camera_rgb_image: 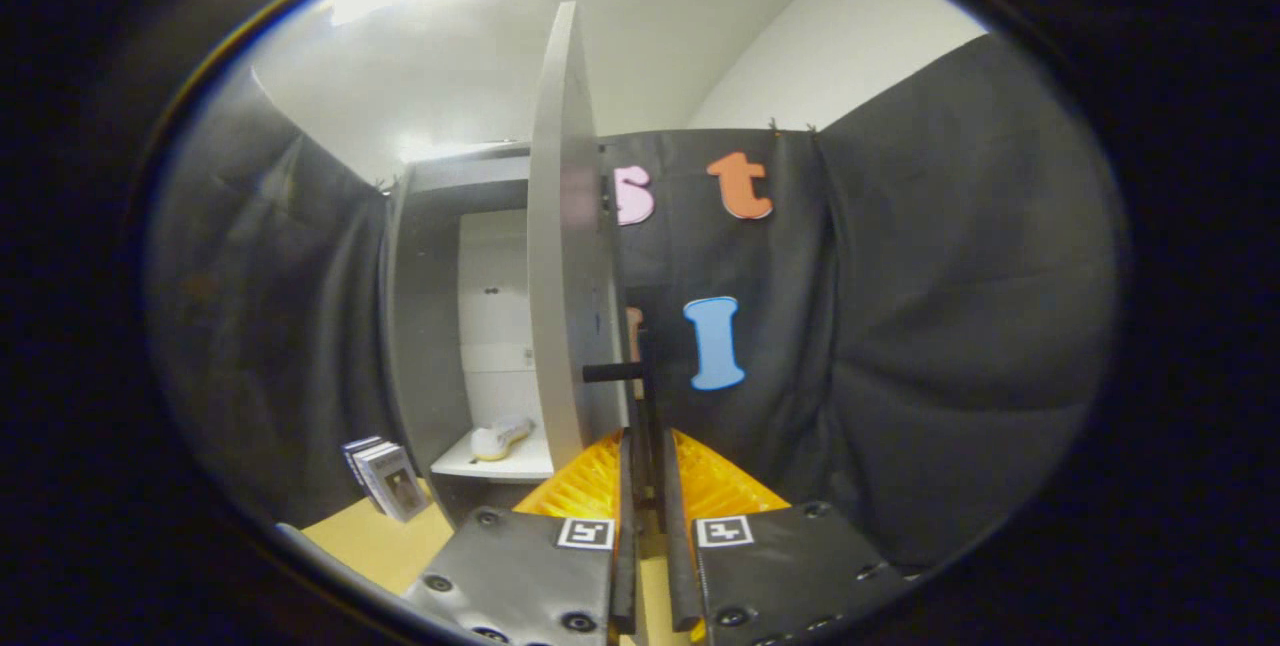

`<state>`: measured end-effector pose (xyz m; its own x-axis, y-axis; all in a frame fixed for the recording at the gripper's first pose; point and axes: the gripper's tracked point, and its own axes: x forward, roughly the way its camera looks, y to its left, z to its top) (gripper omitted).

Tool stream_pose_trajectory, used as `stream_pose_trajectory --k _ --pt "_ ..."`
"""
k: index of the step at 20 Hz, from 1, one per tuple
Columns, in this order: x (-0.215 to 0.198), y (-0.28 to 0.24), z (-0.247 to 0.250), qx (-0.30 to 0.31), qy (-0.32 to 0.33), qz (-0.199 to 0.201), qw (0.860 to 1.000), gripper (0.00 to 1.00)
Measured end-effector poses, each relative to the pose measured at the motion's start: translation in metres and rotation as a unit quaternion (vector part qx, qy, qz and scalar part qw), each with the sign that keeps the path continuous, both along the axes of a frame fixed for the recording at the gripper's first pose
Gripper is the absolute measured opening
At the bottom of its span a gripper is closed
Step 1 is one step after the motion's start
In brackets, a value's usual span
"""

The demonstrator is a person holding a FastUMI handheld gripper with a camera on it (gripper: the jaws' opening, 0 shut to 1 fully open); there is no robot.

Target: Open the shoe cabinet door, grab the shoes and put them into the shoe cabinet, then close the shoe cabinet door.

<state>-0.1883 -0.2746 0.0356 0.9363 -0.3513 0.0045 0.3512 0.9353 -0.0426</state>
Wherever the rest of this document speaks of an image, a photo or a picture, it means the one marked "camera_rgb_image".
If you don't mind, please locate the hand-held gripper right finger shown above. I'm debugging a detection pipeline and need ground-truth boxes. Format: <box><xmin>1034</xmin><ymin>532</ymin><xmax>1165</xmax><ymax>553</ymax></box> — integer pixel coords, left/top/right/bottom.
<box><xmin>660</xmin><ymin>428</ymin><xmax>926</xmax><ymax>646</ymax></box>

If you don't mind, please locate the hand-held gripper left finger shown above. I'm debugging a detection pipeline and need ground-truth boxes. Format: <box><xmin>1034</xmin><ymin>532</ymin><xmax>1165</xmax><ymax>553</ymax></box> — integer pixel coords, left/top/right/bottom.
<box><xmin>400</xmin><ymin>428</ymin><xmax>641</xmax><ymax>646</ymax></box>

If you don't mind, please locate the white lace-up shoe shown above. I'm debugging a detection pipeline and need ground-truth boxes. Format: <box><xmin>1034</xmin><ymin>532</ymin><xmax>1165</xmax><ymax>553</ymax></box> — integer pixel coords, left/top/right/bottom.
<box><xmin>470</xmin><ymin>416</ymin><xmax>534</xmax><ymax>462</ymax></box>

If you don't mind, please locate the grey shoe cabinet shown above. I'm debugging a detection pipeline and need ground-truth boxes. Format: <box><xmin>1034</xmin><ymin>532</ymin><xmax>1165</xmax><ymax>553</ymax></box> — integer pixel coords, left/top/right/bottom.
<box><xmin>383</xmin><ymin>139</ymin><xmax>556</xmax><ymax>527</ymax></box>

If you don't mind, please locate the white shoe cabinet door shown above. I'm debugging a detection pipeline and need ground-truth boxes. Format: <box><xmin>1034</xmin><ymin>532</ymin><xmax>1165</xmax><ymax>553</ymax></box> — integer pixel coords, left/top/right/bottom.
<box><xmin>527</xmin><ymin>1</ymin><xmax>661</xmax><ymax>517</ymax></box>

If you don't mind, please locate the grey cover book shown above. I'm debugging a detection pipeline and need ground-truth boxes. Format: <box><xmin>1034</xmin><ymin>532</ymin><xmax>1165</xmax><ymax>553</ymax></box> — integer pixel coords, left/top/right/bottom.
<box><xmin>355</xmin><ymin>443</ymin><xmax>429</xmax><ymax>524</ymax></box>

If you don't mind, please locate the blue cover book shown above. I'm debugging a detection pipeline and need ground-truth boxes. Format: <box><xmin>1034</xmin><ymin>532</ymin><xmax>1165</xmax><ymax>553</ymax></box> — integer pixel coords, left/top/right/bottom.
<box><xmin>340</xmin><ymin>436</ymin><xmax>386</xmax><ymax>512</ymax></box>

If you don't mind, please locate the black backdrop cloth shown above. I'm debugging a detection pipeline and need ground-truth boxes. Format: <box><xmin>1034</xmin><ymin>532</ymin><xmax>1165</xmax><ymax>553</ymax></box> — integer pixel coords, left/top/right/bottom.
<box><xmin>150</xmin><ymin>31</ymin><xmax>1126</xmax><ymax>567</ymax></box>

